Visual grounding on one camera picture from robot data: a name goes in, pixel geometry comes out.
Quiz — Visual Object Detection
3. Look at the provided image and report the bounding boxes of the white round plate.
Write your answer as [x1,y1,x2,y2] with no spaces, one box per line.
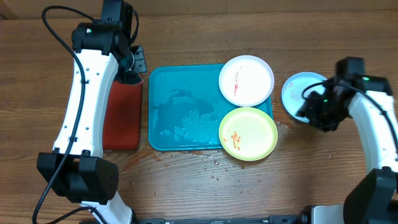
[218,55,274,106]

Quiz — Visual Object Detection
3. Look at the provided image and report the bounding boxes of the black tray with red sponge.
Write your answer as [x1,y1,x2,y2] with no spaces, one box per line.
[103,75,143,151]

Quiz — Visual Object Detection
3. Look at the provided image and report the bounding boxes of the yellow-green round plate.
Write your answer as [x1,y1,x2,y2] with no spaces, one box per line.
[218,107,278,161]

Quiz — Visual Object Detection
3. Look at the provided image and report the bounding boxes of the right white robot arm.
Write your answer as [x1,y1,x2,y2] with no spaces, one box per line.
[297,75,397,223]

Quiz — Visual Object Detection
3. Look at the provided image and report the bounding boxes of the light blue round plate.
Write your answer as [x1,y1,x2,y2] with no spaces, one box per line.
[281,72,326,123]

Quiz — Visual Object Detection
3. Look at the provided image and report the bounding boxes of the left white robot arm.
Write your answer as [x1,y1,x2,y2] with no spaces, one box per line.
[37,0,147,223]

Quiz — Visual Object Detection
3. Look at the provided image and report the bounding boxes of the teal plastic tray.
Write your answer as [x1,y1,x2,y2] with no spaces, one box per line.
[148,63,274,152]

